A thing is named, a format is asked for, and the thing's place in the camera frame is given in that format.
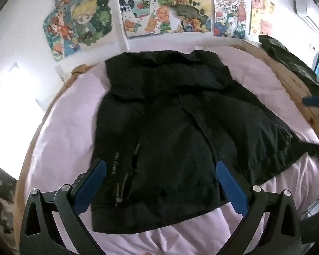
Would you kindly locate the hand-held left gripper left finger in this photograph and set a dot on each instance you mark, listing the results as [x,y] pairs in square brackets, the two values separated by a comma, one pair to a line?
[93,186]

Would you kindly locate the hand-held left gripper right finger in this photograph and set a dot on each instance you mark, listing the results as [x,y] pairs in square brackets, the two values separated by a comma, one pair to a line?
[231,188]

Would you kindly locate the black jacket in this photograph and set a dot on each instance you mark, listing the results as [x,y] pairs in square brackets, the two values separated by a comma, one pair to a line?
[162,124]

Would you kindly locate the dark green garment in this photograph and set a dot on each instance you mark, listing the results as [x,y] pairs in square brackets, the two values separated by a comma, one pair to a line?
[287,58]

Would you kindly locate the pink bed blanket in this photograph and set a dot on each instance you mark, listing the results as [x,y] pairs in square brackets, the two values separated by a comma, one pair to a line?
[69,127]

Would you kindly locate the white air conditioner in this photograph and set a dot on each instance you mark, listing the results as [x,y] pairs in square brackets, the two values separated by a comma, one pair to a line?
[304,9]

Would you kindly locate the camouflage patterned cloth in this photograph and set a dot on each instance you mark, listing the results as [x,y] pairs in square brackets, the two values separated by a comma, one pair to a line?
[1,204]

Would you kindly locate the bright window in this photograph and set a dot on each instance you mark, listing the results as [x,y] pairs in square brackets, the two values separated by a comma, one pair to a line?
[13,127]

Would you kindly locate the yellow round chicks drawing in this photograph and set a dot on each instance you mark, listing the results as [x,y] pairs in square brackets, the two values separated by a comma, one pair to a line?
[261,14]

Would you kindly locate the pagoda drawing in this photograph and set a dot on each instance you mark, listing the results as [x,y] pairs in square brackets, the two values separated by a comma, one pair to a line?
[228,12]

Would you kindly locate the swimming girl drawing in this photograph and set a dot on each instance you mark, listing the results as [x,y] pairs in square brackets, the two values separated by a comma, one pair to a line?
[61,34]

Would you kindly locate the hilly landscape drawing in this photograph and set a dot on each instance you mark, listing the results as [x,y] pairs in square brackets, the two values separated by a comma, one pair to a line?
[188,8]

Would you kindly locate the blond character drawing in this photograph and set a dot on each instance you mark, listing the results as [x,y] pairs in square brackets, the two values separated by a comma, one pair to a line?
[93,18]

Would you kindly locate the wooden bed frame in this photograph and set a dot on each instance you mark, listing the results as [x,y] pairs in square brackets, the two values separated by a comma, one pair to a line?
[309,117]

